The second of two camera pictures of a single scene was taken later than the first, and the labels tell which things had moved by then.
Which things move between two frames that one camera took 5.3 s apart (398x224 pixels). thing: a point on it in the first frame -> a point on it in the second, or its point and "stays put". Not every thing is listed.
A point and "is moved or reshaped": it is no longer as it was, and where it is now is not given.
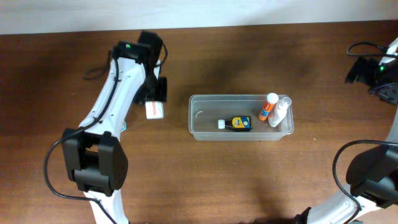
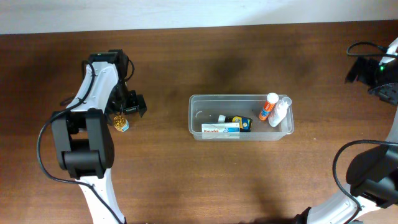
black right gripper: x=390 y=96 stays put
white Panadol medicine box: x=154 y=109 -> x=231 y=130
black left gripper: x=161 y=95 -> x=137 y=103
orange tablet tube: x=272 y=99 stays put
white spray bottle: x=280 y=111 stays put
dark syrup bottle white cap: x=238 y=123 is moved or reshaped
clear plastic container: x=204 y=111 stays put
